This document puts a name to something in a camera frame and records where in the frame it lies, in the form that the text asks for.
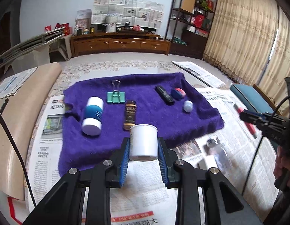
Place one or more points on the blue and pink jar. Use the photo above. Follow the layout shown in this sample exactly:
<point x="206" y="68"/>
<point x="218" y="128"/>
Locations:
<point x="179" y="93"/>

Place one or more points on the dark wooden display shelf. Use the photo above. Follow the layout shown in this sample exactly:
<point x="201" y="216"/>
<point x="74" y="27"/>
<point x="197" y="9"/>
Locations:
<point x="189" y="39"/>

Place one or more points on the beige patterned curtain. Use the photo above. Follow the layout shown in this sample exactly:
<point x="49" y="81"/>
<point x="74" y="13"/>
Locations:
<point x="248" y="39"/>

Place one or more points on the white paper booklet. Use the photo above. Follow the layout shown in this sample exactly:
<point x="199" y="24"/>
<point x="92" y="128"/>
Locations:
<point x="13" y="84"/>

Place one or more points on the dark wooden door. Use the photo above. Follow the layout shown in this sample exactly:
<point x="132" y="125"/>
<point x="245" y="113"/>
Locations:
<point x="3" y="35"/>

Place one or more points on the pale wall poster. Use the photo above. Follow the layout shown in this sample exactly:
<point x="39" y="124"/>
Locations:
<point x="83" y="17"/>

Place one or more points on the white charger plug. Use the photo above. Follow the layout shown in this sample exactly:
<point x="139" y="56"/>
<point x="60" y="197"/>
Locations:
<point x="207" y="163"/>

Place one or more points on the folded newspaper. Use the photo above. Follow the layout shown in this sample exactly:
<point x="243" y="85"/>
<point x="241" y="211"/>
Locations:
<point x="198" y="72"/>

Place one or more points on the cardboard box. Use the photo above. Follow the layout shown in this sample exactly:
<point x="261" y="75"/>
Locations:
<point x="188" y="2"/>

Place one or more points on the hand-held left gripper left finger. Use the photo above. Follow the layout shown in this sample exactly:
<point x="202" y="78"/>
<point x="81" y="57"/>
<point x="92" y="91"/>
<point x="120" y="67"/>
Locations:
<point x="125" y="164"/>

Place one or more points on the beige padded bench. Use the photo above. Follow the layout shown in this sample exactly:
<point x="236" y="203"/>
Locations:
<point x="13" y="126"/>

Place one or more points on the red shelf gift box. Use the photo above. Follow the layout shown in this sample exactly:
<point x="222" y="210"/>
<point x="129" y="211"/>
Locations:
<point x="198" y="20"/>

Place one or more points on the white and blue bottle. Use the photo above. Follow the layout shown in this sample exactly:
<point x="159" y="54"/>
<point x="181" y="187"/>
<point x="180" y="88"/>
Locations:
<point x="93" y="114"/>

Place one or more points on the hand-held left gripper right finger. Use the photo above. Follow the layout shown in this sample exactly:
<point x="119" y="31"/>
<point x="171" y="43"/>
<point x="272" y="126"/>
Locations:
<point x="162" y="161"/>

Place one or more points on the metal frame stand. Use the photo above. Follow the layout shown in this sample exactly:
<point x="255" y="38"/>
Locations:
<point x="61" y="48"/>

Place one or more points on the small white bulb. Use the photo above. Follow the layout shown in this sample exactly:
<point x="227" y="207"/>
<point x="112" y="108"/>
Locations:
<point x="188" y="106"/>

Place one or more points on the white cylindrical cup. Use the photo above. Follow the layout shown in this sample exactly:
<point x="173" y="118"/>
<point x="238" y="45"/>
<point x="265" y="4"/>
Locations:
<point x="143" y="143"/>

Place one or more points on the black rectangular stick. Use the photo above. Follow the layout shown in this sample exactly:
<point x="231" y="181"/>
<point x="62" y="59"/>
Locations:
<point x="164" y="95"/>

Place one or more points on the person's right hand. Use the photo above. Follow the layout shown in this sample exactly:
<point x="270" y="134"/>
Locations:
<point x="279" y="161"/>

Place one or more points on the grey folded bed frame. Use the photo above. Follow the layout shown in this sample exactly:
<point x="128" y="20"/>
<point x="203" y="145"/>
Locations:
<point x="30" y="42"/>

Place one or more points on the spread newspaper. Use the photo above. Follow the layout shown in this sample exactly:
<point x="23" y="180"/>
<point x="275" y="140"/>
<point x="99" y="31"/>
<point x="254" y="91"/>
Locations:
<point x="147" y="199"/>

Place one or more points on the pink highlighter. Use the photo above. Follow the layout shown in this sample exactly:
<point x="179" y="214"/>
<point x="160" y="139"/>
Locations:
<point x="251" y="129"/>

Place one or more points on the teal cushioned chair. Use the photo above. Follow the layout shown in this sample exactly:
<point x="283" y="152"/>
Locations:
<point x="248" y="93"/>

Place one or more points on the green binder clip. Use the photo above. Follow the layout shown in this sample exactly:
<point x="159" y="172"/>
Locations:
<point x="115" y="97"/>

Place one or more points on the person's right forearm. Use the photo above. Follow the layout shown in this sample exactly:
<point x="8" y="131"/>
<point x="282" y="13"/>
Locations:
<point x="284" y="206"/>

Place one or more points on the clear plastic bottle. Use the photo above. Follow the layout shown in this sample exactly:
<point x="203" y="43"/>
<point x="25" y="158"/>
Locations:
<point x="217" y="152"/>

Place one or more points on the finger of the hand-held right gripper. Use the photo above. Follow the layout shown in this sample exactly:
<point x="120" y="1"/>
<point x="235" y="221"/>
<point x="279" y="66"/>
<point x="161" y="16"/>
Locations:
<point x="249" y="117"/>

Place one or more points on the white wrapped bundle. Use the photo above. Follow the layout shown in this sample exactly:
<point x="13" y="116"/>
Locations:
<point x="111" y="24"/>

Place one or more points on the newspaper covered television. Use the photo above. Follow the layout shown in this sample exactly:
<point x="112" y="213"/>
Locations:
<point x="135" y="11"/>

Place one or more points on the red gift boxes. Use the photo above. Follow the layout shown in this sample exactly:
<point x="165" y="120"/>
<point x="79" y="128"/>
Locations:
<point x="62" y="28"/>

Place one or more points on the purple towel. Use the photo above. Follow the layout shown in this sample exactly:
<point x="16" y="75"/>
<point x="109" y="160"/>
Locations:
<point x="159" y="117"/>

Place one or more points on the wooden television cabinet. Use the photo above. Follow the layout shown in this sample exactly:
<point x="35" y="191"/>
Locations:
<point x="119" y="44"/>

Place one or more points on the patterned beige tablecloth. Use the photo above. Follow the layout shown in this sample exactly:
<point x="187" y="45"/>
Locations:
<point x="100" y="69"/>

